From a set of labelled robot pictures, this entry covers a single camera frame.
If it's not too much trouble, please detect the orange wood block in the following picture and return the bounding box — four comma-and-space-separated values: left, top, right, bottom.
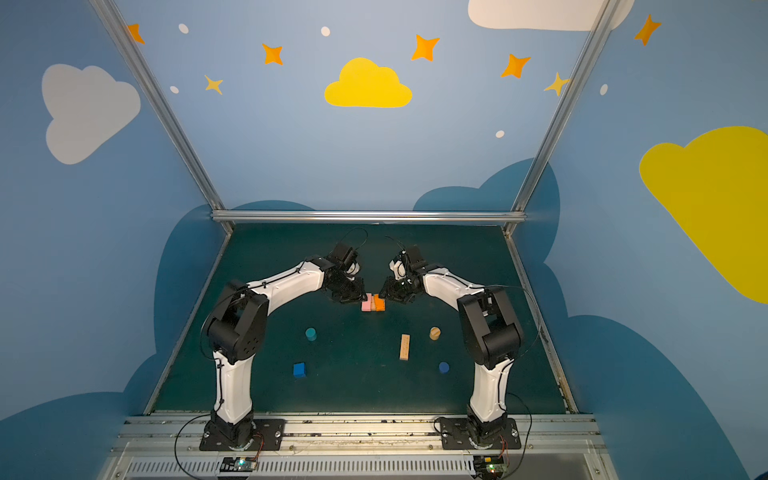
371, 294, 386, 310

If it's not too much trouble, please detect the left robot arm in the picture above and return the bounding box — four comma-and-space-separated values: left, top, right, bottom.
200, 242, 367, 451

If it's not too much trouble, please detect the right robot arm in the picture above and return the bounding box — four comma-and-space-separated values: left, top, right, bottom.
380, 246, 525, 448

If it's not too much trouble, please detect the blue wood cube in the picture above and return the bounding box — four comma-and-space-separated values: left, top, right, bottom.
293, 362, 307, 379

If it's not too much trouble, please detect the right controller board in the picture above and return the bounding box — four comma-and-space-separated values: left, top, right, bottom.
472, 456, 508, 480

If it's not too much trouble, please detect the controller board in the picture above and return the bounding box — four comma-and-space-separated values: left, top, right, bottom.
219, 456, 259, 474
472, 456, 508, 480

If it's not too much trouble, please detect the left controller board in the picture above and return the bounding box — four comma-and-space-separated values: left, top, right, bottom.
219, 456, 259, 474

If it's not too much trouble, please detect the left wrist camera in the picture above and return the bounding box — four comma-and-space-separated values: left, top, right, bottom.
346, 258, 360, 277

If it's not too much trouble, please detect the aluminium right frame post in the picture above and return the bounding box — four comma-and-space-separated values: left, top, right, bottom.
503, 0, 623, 240

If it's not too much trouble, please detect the aluminium frame post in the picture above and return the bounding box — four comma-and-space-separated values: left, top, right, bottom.
503, 0, 623, 240
90, 0, 225, 213

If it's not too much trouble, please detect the aluminium rear frame bar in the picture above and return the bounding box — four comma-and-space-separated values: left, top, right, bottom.
212, 210, 526, 224

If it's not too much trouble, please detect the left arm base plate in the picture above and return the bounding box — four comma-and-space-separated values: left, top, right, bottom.
199, 416, 285, 452

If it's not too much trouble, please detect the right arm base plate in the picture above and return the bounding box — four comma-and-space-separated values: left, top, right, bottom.
433, 417, 522, 450

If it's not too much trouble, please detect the aluminium front rail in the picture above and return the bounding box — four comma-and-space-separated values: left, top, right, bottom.
99, 413, 618, 479

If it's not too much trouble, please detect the aluminium left frame post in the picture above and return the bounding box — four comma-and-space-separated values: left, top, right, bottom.
90, 0, 225, 213

